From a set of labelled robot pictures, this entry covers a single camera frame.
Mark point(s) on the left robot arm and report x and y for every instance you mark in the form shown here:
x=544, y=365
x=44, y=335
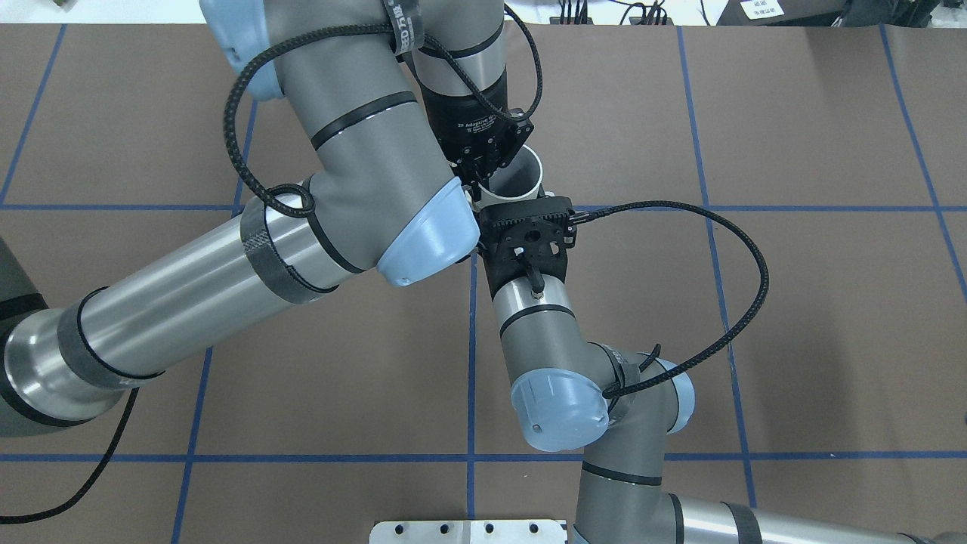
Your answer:
x=404, y=103

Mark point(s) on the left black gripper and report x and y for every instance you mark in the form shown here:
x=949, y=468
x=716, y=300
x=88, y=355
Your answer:
x=462, y=123

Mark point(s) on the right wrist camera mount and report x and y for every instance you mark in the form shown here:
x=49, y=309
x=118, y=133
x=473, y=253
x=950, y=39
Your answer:
x=527, y=235

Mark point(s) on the white mug with handle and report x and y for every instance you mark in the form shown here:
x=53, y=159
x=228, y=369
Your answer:
x=520, y=180

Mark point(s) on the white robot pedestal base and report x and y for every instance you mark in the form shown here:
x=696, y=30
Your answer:
x=471, y=531

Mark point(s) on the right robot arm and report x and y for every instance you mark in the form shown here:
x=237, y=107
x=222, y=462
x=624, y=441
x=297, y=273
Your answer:
x=557, y=382

